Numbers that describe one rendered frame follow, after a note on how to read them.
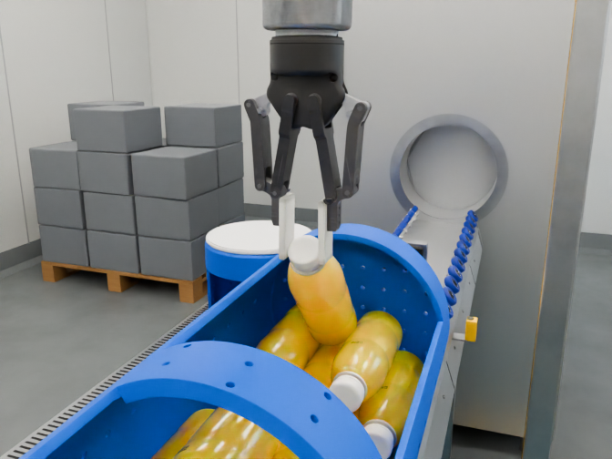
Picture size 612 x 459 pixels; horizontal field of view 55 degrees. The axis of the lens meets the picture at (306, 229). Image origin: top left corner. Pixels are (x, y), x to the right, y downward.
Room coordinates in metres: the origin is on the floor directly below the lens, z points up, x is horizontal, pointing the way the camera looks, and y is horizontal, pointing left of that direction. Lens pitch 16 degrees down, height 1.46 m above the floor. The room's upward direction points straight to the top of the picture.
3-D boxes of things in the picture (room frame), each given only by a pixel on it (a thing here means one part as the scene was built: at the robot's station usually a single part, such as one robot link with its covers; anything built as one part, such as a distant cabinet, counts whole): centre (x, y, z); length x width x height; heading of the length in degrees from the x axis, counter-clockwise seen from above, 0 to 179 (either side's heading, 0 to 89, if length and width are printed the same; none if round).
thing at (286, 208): (0.62, 0.02, 1.28); 0.03 x 0.01 x 0.07; 160
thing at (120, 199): (4.00, 1.14, 0.59); 1.20 x 0.80 x 1.19; 70
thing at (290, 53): (0.61, 0.00, 1.44); 0.08 x 0.07 x 0.09; 70
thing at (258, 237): (1.44, 0.12, 1.03); 0.28 x 0.28 x 0.01
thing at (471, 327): (1.13, -0.32, 0.92); 0.08 x 0.03 x 0.05; 71
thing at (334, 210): (0.60, -0.04, 1.31); 0.03 x 0.01 x 0.05; 70
